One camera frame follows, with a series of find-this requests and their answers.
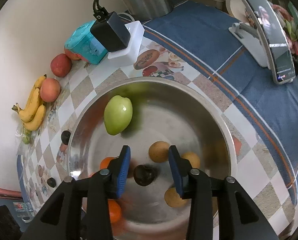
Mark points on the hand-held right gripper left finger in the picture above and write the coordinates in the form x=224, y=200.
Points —
x=122, y=175

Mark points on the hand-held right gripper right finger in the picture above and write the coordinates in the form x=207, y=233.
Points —
x=176, y=175

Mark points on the round orange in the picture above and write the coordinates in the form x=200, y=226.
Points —
x=105, y=163
x=115, y=211

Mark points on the dark purple plum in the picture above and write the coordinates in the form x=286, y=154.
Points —
x=144, y=176
x=51, y=182
x=65, y=137

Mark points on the brown round fruit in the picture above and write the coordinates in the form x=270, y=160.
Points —
x=192, y=160
x=159, y=152
x=172, y=200

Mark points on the stainless steel basin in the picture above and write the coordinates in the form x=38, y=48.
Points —
x=178, y=120

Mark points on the light green fruit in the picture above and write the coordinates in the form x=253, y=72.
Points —
x=117, y=116

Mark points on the clear box of green fruit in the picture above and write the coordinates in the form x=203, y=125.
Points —
x=26, y=137

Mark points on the yellow banana bunch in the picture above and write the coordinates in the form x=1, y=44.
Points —
x=34, y=120

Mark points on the clear box with red label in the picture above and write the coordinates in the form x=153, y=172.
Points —
x=20, y=205

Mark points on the red apple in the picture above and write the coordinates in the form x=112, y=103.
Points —
x=61, y=65
x=50, y=90
x=72, y=54

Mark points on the black object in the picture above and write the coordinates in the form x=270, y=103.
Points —
x=1, y=222

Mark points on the teal storage box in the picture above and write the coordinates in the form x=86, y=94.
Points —
x=81, y=42

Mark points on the white phone stand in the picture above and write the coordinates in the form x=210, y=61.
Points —
x=248, y=40

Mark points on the smartphone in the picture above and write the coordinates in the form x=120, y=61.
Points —
x=271, y=35

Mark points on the stainless steel kettle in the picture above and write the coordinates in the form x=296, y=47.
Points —
x=144, y=0

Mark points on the colourful artificial flowers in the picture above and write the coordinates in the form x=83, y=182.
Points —
x=292, y=30

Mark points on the red rail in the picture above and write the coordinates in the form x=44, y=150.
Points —
x=6, y=192

